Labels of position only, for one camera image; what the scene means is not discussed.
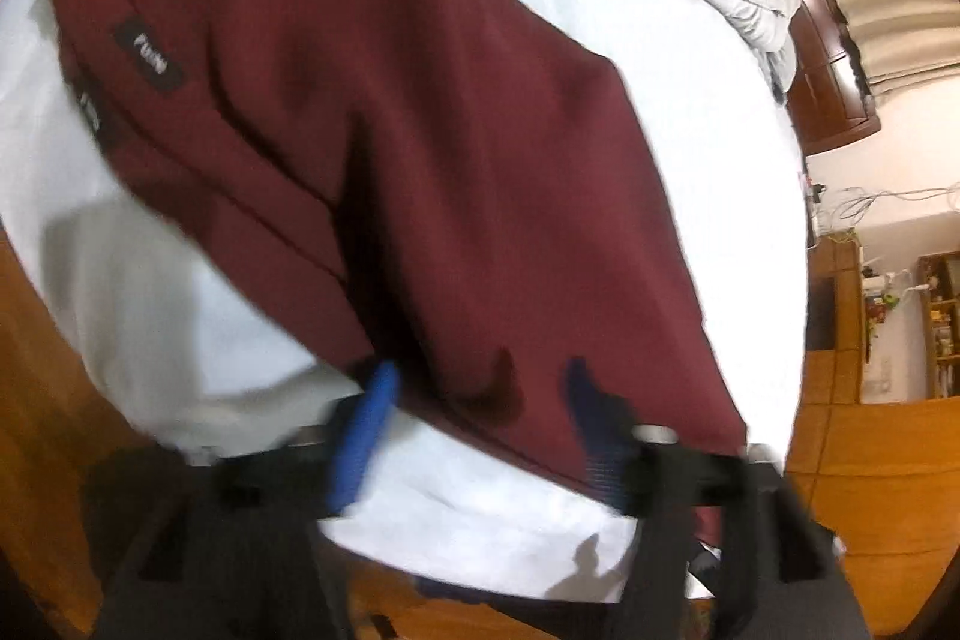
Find wooden shelf with clutter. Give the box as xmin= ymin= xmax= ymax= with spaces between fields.
xmin=916 ymin=252 xmax=960 ymax=399

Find maroon pants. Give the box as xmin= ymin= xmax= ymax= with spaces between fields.
xmin=30 ymin=0 xmax=751 ymax=543

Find bed with white sheet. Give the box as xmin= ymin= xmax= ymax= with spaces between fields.
xmin=0 ymin=0 xmax=812 ymax=603

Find white wall cables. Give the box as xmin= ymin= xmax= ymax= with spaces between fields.
xmin=810 ymin=181 xmax=960 ymax=236

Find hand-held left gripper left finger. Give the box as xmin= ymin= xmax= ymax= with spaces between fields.
xmin=97 ymin=361 xmax=400 ymax=640

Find dark wooden headboard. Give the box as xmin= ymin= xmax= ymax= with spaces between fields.
xmin=731 ymin=0 xmax=882 ymax=157

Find wooden cabinet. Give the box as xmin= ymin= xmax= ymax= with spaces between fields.
xmin=806 ymin=235 xmax=865 ymax=407

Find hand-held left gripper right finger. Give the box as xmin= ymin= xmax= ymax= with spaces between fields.
xmin=566 ymin=359 xmax=871 ymax=640

